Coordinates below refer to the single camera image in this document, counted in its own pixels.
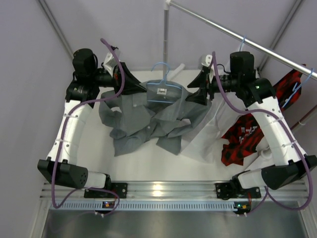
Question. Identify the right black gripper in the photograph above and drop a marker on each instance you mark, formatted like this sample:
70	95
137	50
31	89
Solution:
202	82

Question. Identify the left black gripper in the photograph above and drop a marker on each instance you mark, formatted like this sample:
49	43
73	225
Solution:
132	85

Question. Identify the light blue hanger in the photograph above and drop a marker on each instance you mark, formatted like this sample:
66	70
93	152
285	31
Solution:
162	91

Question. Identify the grey button shirt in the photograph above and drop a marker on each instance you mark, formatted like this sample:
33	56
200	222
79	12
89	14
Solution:
134	120

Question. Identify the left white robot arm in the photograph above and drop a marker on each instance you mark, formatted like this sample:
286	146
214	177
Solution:
60	167

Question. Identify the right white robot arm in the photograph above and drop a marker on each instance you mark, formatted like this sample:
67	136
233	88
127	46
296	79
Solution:
245	93

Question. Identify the white hanging shirt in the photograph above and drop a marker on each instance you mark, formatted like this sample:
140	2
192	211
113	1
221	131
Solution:
204	144

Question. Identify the red black plaid shirt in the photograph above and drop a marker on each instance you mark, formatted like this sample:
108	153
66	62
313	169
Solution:
245	135

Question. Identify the blue hanger under white shirt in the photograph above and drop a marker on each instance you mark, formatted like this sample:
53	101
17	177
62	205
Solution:
242	45

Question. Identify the blue hanger under red shirt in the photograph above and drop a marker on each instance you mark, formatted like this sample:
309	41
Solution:
297	87

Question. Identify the white rack foot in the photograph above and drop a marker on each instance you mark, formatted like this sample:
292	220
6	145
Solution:
176	72

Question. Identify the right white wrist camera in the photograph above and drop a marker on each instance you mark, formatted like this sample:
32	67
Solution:
206	66

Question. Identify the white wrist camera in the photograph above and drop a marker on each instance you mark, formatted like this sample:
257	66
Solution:
109	63
206	66

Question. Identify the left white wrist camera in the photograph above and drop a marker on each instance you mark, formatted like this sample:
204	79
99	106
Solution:
109	63

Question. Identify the white rack upright post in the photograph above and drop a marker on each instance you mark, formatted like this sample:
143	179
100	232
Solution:
166	8

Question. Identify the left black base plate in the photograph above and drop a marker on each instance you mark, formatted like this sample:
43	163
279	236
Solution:
111	191

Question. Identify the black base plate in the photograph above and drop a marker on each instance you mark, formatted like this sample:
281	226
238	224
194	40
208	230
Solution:
230	190
111	191

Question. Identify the aluminium mounting rail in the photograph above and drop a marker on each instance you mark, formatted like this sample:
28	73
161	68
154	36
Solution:
196	189

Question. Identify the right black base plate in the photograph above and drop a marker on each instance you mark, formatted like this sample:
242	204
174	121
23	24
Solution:
230	190

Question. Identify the silver clothes rack rail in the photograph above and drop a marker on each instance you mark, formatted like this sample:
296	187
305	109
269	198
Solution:
269	52

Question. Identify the slotted grey cable duct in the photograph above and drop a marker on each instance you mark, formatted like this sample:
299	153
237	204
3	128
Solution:
151	206

